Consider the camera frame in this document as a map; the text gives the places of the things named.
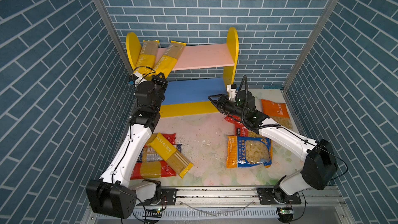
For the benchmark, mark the red macaroni bag lower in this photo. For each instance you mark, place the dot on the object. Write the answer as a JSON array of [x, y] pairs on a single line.
[[241, 130]]

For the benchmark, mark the red spaghetti bag lower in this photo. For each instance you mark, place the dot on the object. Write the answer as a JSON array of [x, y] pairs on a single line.
[[155, 169]]

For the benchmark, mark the blue spaghetti bag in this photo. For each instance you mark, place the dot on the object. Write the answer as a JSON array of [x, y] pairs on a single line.
[[148, 154]]

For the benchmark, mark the blue orange shell pasta bag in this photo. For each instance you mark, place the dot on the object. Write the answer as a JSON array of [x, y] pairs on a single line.
[[246, 152]]

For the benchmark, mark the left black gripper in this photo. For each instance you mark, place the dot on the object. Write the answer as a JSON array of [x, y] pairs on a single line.
[[161, 84]]

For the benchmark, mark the red macaroni bag upper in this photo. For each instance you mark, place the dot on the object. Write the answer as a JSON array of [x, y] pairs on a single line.
[[232, 119]]

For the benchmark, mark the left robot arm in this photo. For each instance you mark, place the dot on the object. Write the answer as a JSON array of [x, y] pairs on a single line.
[[110, 194]]

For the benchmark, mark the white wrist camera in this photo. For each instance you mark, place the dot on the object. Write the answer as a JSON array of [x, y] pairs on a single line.
[[232, 91], [136, 79]]

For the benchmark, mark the red macaroni bag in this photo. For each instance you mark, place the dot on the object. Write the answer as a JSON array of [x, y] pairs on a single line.
[[241, 130], [232, 119]]

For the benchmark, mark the yellow spaghetti bag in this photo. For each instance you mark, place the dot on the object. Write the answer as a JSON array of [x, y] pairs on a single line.
[[168, 59], [177, 161], [147, 56]]

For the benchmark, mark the yellow shelf with coloured boards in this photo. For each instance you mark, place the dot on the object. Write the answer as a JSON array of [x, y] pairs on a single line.
[[201, 71]]

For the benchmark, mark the orange macaroni bag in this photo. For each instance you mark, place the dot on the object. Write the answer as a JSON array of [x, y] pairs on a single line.
[[278, 112]]

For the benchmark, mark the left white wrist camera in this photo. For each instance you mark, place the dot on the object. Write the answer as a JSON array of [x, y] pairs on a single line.
[[136, 79]]

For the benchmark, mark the red spaghetti bag upper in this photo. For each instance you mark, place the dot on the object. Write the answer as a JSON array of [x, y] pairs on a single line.
[[170, 137]]

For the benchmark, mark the red spaghetti bag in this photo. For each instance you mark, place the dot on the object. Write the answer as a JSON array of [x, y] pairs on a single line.
[[155, 169], [170, 137]]

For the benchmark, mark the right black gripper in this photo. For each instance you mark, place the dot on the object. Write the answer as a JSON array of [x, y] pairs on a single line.
[[224, 100]]

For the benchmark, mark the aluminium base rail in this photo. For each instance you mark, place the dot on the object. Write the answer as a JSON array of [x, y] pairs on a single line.
[[236, 205]]

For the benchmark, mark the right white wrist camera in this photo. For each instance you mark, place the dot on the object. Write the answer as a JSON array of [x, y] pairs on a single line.
[[232, 91]]

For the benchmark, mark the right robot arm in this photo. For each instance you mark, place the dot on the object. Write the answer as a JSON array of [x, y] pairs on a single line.
[[320, 163]]

